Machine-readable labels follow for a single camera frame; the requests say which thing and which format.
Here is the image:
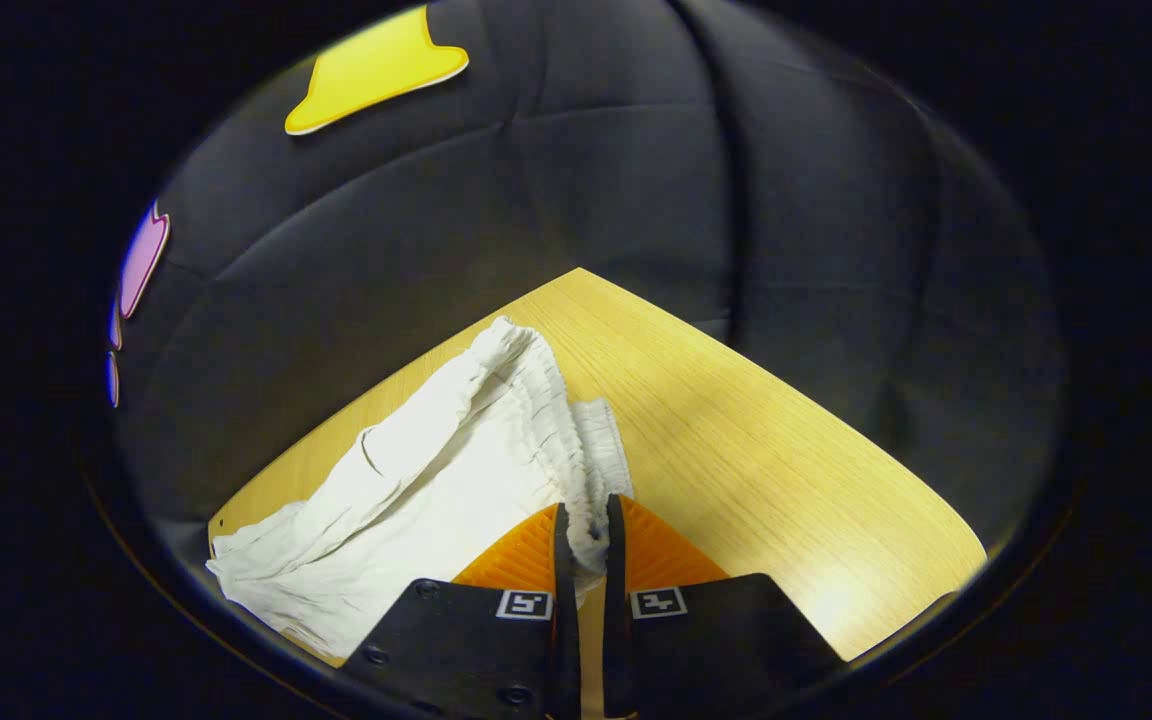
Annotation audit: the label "white jeans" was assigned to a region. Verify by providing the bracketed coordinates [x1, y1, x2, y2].
[205, 316, 635, 662]

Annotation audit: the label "black backdrop cloth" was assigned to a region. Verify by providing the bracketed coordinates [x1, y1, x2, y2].
[104, 0, 1069, 566]

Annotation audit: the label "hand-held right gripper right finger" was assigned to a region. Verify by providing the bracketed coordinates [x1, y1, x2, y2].
[603, 493, 848, 720]

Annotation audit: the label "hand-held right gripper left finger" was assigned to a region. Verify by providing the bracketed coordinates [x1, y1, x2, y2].
[340, 502, 583, 720]

